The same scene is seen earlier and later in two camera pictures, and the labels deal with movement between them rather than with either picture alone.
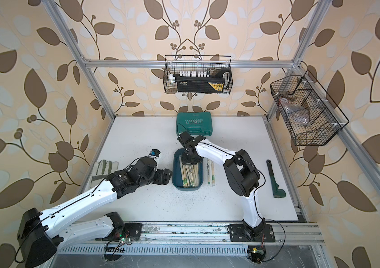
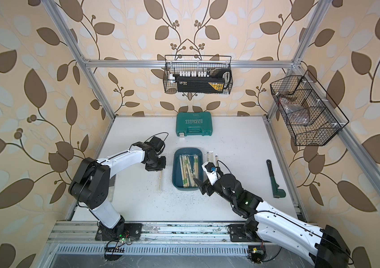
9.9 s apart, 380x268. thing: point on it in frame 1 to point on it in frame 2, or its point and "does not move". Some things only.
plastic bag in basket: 295,115 does not move
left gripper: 162,181 to 152,169
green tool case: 198,123 does not move
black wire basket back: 198,73 does not move
